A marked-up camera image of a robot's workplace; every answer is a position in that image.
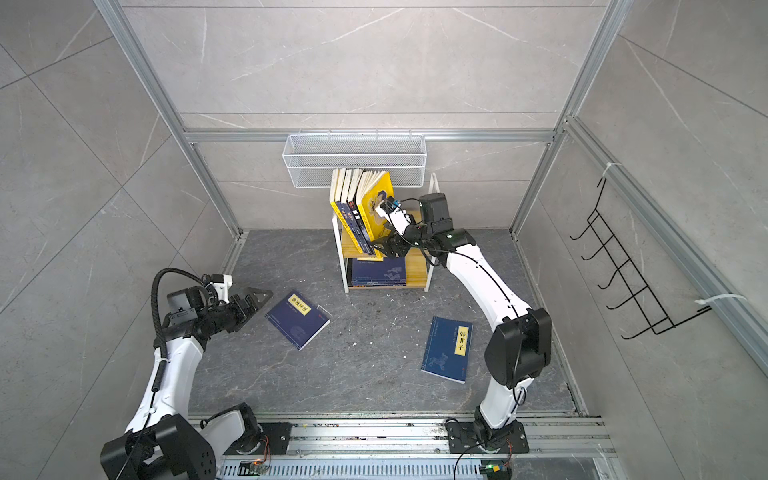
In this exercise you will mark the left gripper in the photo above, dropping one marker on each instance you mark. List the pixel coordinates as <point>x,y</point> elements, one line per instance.
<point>238,311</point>

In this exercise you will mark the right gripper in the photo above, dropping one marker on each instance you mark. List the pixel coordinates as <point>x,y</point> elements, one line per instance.
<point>392,243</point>

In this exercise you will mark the dark blue book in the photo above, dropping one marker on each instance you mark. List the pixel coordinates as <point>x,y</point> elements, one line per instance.
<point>297,319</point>
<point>389,272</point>

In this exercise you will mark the yellow cartoon book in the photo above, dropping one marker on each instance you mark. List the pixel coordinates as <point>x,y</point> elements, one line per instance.
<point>375,187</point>

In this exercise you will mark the black book white characters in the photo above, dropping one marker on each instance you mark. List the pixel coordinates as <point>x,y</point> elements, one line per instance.
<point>360,210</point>

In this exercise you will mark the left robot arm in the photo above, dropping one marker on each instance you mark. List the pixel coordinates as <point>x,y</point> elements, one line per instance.
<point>160,441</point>

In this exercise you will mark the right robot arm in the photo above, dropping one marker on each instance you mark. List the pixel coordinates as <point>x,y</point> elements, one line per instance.
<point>521,338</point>

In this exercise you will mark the wooden two-tier shelf rack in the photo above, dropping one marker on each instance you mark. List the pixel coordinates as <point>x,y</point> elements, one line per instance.
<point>418,268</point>

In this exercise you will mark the blue book yellow label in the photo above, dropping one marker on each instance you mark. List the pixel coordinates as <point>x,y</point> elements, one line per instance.
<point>447,349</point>

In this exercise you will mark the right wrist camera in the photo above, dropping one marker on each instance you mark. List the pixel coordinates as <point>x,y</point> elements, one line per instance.
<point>397,218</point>

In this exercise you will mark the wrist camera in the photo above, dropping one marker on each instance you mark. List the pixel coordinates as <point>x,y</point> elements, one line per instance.
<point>397,218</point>
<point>218,287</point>

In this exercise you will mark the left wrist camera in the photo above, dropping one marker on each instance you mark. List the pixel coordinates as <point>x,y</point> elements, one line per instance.
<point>218,287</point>

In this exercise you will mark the white wire mesh basket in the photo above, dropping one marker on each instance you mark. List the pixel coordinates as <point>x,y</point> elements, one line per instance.
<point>310,158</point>

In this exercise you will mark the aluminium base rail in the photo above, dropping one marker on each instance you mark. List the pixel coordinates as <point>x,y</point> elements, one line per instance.
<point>419,445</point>

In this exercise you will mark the black wall hook rack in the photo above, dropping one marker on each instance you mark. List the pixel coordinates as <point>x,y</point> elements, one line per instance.
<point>626,272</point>

